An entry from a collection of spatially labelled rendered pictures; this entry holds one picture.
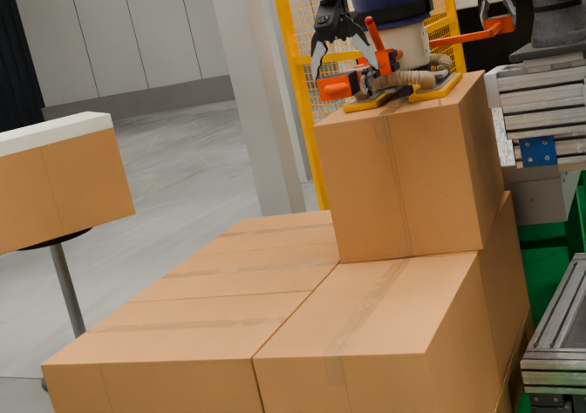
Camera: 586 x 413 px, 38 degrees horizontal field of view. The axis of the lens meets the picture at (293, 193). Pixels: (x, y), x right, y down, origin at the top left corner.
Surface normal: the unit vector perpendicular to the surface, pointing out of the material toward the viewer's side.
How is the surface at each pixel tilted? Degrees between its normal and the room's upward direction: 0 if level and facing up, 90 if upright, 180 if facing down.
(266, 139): 90
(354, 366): 90
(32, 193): 90
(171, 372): 90
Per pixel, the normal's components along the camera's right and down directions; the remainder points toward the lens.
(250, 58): -0.37, 0.28
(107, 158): 0.43, 0.11
